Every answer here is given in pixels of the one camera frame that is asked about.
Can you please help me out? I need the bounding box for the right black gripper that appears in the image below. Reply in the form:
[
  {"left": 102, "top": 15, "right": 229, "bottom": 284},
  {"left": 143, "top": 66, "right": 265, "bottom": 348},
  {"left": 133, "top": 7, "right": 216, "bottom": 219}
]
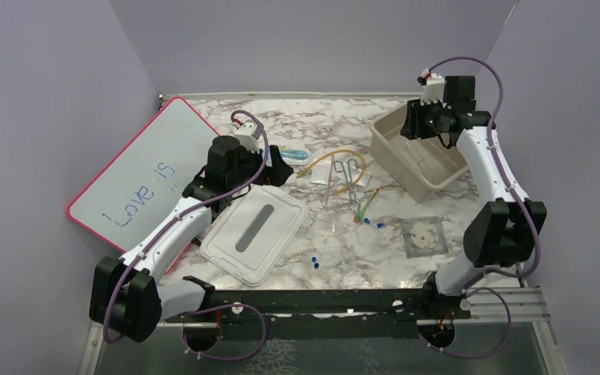
[{"left": 398, "top": 96, "right": 449, "bottom": 141}]

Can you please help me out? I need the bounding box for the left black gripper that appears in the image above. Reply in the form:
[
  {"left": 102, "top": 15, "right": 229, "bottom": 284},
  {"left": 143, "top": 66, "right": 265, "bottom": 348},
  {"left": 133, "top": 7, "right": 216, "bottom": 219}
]
[{"left": 227, "top": 141, "right": 294, "bottom": 189}]

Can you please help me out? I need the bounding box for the beige plastic bin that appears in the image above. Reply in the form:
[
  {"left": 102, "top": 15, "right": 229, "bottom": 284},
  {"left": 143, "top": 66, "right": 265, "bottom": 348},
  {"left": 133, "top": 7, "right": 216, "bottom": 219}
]
[{"left": 370, "top": 102, "right": 469, "bottom": 203}]

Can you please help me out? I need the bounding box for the tan rubber tubing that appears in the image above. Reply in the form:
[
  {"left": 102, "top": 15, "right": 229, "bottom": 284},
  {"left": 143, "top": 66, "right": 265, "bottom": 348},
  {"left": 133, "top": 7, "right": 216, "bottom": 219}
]
[{"left": 296, "top": 148, "right": 368, "bottom": 178}]

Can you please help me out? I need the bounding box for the green stirring stick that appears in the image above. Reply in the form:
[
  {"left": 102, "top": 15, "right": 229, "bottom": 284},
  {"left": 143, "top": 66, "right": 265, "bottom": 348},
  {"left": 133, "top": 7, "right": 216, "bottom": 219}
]
[{"left": 354, "top": 188, "right": 380, "bottom": 223}]

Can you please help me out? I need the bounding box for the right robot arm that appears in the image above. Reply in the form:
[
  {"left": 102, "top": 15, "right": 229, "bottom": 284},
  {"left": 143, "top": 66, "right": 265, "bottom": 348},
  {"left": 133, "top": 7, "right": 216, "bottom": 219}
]
[{"left": 400, "top": 70, "right": 547, "bottom": 318}]

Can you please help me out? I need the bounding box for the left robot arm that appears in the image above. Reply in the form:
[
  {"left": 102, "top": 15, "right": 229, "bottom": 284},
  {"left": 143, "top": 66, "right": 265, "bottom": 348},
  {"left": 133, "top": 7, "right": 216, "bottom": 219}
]
[{"left": 88, "top": 136, "right": 293, "bottom": 343}]

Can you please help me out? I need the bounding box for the blue packaged item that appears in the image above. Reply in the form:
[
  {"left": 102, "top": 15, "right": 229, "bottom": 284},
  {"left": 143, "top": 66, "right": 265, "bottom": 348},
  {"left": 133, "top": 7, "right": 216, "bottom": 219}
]
[{"left": 277, "top": 146, "right": 313, "bottom": 167}]

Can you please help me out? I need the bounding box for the clear zip bag left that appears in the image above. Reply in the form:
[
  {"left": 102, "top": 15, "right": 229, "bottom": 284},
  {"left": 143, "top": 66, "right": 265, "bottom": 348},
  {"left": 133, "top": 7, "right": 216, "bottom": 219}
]
[{"left": 310, "top": 159, "right": 333, "bottom": 185}]

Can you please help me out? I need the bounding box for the clear zip bag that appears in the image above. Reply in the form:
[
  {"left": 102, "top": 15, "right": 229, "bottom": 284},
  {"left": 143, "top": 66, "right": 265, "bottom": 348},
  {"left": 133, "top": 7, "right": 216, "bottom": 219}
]
[
  {"left": 310, "top": 159, "right": 333, "bottom": 185},
  {"left": 349, "top": 166, "right": 372, "bottom": 188}
]

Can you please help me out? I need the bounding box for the clear zip bag right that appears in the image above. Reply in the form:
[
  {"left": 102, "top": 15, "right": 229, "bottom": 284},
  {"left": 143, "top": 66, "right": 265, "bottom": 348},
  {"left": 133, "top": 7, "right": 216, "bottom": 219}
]
[{"left": 349, "top": 166, "right": 372, "bottom": 188}]

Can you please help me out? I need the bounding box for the white plastic bin lid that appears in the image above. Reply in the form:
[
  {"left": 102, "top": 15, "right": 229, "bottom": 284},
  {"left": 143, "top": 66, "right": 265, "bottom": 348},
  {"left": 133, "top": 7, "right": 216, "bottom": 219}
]
[{"left": 199, "top": 185, "right": 309, "bottom": 287}]

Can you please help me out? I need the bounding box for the pink framed whiteboard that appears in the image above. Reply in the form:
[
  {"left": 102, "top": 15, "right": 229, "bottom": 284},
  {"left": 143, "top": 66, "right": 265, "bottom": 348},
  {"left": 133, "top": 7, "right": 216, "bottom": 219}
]
[{"left": 66, "top": 97, "right": 219, "bottom": 252}]

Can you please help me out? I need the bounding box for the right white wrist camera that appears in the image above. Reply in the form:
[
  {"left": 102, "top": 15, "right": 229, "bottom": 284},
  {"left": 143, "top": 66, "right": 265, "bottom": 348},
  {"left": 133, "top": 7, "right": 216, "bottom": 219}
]
[{"left": 418, "top": 68, "right": 445, "bottom": 105}]

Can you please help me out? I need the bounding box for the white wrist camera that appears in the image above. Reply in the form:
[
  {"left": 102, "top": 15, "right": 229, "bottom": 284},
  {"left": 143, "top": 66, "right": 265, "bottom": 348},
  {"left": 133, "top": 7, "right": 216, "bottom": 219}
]
[
  {"left": 418, "top": 68, "right": 445, "bottom": 105},
  {"left": 233, "top": 120, "right": 261, "bottom": 153}
]

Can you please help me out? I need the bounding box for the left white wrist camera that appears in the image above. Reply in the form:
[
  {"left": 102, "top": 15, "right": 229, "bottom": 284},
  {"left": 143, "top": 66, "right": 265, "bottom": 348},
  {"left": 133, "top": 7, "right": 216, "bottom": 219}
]
[{"left": 233, "top": 120, "right": 261, "bottom": 153}]

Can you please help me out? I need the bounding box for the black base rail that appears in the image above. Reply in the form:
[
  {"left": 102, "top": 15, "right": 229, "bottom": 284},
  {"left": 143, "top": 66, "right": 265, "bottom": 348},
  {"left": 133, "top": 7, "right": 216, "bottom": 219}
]
[{"left": 169, "top": 289, "right": 471, "bottom": 341}]

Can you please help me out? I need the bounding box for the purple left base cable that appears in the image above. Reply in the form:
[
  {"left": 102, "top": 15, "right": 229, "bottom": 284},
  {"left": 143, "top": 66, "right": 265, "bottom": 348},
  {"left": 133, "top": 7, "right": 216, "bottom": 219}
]
[{"left": 183, "top": 304, "right": 269, "bottom": 363}]

